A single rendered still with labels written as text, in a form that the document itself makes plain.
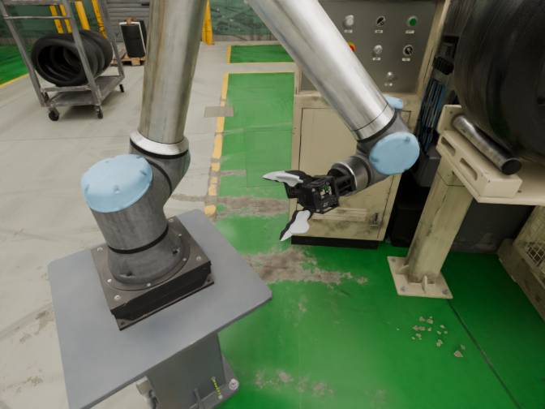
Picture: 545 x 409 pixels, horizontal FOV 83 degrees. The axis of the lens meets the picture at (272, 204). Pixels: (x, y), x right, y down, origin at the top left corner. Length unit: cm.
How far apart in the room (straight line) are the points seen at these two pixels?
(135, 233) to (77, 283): 33
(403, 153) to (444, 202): 89
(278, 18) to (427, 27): 102
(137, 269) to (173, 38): 52
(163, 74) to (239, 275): 56
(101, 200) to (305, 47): 50
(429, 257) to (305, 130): 86
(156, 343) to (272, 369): 70
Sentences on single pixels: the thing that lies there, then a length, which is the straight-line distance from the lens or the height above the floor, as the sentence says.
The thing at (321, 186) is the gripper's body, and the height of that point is 94.
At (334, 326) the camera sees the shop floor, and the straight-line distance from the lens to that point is 156.
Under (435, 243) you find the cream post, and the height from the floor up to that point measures 30.
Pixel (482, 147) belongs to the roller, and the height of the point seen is 90.
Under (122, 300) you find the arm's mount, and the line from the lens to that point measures 84.
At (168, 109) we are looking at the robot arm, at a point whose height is 105.
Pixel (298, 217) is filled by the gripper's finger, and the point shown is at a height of 85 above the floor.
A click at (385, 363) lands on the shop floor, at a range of 153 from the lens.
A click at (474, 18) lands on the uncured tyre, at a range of 104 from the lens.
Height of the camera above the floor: 129
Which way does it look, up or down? 35 degrees down
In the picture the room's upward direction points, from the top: straight up
